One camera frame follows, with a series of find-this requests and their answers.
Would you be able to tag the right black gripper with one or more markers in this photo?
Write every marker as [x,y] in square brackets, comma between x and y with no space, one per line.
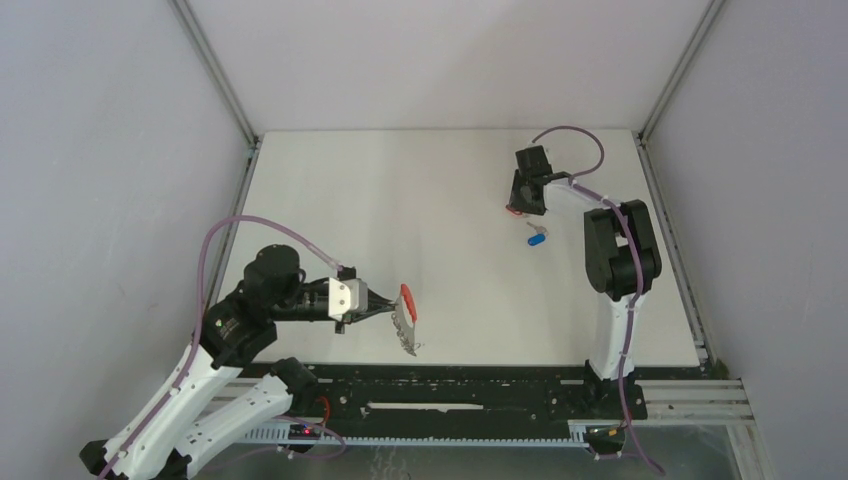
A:
[515,201]

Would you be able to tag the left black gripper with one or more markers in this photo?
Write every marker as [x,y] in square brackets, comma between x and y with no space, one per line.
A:
[376,304]

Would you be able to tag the red tag key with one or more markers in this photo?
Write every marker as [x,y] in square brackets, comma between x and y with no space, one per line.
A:
[515,213]

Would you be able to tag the red grey keyring holder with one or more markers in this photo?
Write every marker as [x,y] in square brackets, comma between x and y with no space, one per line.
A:
[404,317]

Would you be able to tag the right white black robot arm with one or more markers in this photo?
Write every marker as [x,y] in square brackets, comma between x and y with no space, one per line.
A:
[621,255]

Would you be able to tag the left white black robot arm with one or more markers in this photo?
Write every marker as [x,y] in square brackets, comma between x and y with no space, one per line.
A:
[171,438]

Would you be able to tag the blue tag key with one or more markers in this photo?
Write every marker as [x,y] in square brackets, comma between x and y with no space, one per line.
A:
[539,236]

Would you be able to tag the left circuit board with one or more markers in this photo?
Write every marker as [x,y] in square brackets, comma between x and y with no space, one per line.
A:
[303,432]

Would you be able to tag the circuit board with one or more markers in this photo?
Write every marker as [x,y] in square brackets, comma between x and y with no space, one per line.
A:
[303,432]
[605,434]

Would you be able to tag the right circuit board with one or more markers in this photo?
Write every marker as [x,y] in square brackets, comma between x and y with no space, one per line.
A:
[605,434]

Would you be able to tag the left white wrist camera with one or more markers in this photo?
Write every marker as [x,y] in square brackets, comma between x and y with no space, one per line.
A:
[346,298]

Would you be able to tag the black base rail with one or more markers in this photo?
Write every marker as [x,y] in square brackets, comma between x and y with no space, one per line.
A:
[487,403]

